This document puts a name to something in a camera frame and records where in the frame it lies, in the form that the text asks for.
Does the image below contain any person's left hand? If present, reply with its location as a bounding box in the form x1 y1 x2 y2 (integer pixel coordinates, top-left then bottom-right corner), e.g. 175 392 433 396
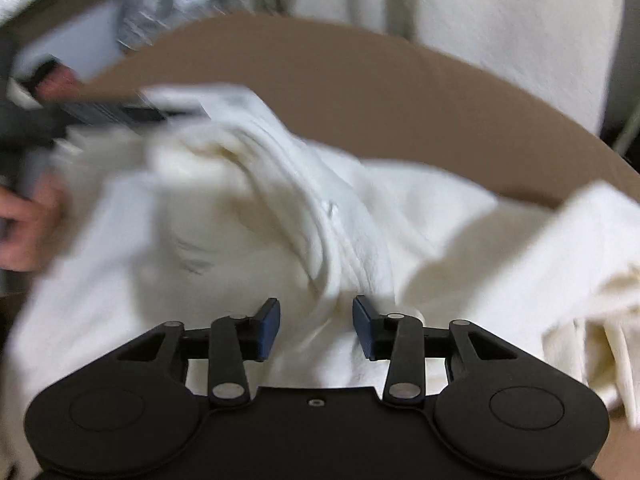
0 177 66 272

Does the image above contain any white hanging robe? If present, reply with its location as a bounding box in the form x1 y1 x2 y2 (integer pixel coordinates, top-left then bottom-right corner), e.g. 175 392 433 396
240 0 631 136

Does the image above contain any silver plastic bag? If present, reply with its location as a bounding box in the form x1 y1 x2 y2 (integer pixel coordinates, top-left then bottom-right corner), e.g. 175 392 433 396
117 0 211 53

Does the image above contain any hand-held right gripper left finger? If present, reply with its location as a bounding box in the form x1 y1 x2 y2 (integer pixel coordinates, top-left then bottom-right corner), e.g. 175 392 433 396
100 297 282 408

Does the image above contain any white long-sleeve shirt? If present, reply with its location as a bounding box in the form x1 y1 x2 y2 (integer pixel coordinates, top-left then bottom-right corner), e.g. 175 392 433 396
0 85 640 461

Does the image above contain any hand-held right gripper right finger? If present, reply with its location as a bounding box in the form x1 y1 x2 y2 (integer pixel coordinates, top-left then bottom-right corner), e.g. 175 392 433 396
351 294 536 406

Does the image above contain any red plastic object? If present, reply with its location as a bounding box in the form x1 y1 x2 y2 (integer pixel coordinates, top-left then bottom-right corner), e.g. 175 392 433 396
36 65 96 102

